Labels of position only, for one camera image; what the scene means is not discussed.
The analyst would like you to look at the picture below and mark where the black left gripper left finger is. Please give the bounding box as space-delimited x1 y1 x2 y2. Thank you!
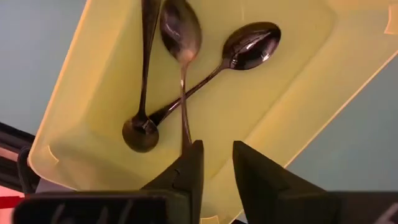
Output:
141 139 205 224

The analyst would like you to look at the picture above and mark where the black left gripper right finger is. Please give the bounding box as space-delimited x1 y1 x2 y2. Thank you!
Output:
233 140 326 224

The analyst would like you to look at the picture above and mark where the black metal spoon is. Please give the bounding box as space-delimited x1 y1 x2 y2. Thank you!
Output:
148 21 282 127
121 0 162 154
159 0 203 150

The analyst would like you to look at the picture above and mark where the yellow plastic bin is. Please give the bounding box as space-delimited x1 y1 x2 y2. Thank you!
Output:
27 0 398 224

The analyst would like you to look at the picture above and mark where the red tape strip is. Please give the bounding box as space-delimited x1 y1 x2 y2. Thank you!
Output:
0 194 26 209

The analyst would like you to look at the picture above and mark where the black cable on table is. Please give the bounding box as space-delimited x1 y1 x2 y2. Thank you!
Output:
17 146 40 195

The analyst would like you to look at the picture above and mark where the black table frame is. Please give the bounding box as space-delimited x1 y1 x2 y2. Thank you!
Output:
0 121 41 194

